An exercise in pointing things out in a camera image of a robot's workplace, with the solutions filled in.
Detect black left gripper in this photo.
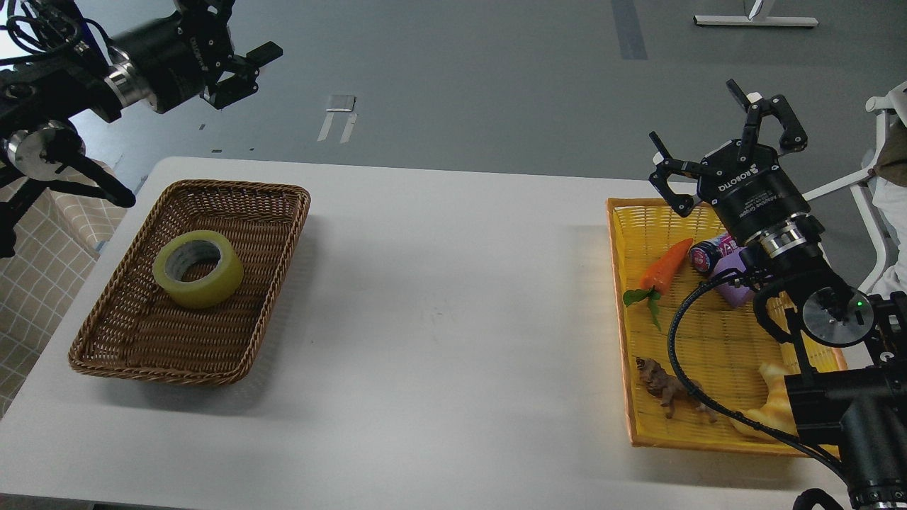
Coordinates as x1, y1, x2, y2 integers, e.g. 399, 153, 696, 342
108, 1, 284, 114

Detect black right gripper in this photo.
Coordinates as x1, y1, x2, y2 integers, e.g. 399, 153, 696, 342
648, 79, 811, 245

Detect person in white clothes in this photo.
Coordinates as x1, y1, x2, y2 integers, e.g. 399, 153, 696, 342
871, 120, 906, 298

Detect yellow tape roll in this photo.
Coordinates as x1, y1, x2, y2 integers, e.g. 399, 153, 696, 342
152, 229, 245, 309

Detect brown wicker basket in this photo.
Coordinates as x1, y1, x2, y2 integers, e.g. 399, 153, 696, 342
68, 178, 311, 385

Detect yellow toy croissant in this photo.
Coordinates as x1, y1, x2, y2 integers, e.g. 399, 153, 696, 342
734, 361, 797, 436

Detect white chair base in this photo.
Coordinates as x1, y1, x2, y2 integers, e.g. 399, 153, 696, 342
804, 83, 906, 294

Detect purple foam block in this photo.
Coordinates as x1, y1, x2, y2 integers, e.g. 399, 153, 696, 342
710, 249, 755, 309

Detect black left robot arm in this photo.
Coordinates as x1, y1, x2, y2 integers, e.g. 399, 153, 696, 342
1, 1, 284, 259

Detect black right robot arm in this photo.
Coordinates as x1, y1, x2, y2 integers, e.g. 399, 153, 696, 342
649, 80, 906, 509

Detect yellow plastic basket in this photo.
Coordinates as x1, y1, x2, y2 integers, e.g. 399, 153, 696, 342
606, 198, 850, 458

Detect white metal stand base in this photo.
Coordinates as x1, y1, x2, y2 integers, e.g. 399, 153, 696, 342
692, 1, 819, 29

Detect brown toy lion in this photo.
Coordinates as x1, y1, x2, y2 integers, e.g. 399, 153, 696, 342
634, 356, 717, 424

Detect small dark can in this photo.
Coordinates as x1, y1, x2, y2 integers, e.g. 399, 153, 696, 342
689, 232, 739, 275

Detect beige checkered cloth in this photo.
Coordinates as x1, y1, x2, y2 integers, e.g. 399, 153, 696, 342
1, 191, 125, 414

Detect orange toy carrot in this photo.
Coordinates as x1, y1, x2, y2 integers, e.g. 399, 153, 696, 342
621, 238, 694, 332

